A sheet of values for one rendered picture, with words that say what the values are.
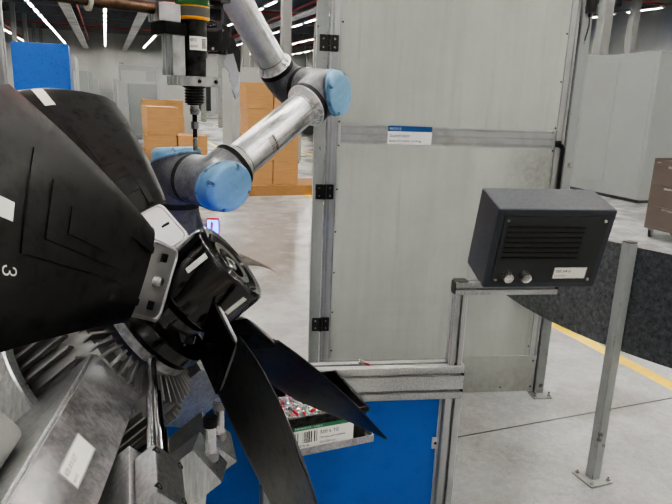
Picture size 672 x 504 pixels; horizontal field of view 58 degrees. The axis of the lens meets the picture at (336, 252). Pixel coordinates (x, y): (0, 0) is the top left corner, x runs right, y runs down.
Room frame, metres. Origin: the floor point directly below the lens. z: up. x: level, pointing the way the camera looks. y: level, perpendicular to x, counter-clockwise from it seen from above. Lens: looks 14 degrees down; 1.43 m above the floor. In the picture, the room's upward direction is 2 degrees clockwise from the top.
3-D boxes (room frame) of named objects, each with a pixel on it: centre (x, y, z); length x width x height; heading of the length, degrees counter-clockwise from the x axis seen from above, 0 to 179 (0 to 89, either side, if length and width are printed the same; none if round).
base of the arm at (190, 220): (1.46, 0.40, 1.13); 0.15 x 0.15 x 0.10
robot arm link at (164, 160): (1.45, 0.39, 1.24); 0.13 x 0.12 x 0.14; 51
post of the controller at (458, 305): (1.27, -0.28, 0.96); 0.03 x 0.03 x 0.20; 8
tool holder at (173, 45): (0.83, 0.20, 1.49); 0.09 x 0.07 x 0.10; 133
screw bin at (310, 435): (1.05, 0.06, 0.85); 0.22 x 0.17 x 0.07; 112
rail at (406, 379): (1.21, 0.15, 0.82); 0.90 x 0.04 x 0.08; 98
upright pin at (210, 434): (0.72, 0.16, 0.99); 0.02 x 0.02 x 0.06
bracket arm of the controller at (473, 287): (1.28, -0.38, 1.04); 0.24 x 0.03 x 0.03; 98
